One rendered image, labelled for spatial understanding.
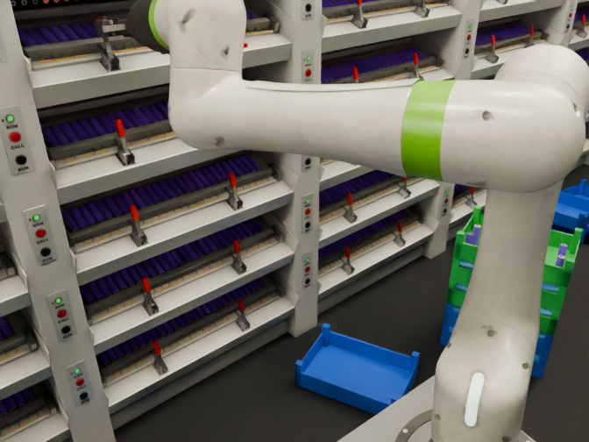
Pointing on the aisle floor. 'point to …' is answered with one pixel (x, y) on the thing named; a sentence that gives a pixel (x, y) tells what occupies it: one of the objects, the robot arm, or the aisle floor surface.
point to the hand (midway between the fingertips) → (109, 27)
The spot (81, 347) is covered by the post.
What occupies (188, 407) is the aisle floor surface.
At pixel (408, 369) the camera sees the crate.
